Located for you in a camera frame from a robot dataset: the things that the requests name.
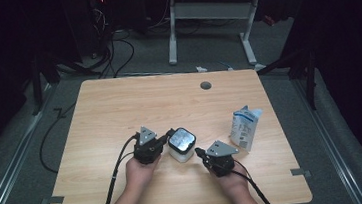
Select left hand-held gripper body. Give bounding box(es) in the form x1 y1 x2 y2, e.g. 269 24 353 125
130 124 166 166

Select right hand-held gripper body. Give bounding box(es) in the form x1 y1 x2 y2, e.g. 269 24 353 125
202 138 242 179

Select clear jar with black lid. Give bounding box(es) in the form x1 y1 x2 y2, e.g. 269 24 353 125
166 126 199 164

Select blue and white pouch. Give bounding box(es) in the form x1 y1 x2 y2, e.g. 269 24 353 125
226 103 268 154

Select person's right hand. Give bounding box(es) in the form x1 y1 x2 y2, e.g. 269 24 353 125
209 163 250 197

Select person's left hand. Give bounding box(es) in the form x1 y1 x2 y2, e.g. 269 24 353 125
123 153 165 191

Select round grey table grommet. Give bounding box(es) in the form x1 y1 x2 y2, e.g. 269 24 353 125
199 80 213 92

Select grey tape strip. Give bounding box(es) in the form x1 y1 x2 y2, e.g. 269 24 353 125
40 195 66 204
290 167 312 179

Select black metal stand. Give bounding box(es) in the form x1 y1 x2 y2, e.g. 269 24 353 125
27 53 63 116
255 45 321 115

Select small red object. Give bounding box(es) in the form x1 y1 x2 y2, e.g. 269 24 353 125
262 14 276 28

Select right hand-held gripper black cable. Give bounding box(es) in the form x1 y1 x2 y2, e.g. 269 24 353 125
228 154 278 204

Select hand-held gripper black cable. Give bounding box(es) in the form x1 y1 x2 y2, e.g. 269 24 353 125
91 132 147 204
228 154 278 204

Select left hand-held gripper black cable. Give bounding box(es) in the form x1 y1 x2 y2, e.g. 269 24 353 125
91 132 147 204

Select thin blue cable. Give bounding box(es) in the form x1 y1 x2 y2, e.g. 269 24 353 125
219 60 235 72

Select looped black floor cable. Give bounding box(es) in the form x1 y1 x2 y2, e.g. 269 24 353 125
109 35 138 78

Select black cable bundle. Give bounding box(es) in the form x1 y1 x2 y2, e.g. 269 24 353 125
56 44 117 82

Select thin black floor cable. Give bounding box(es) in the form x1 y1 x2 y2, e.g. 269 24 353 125
34 101 84 176

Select metal floor rail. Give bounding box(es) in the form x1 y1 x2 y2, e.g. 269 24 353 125
291 73 362 204
0 83 66 204

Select white cables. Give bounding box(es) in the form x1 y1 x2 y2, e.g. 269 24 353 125
93 7 110 34

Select white metal desk frame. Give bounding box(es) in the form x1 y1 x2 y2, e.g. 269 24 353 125
162 0 267 81

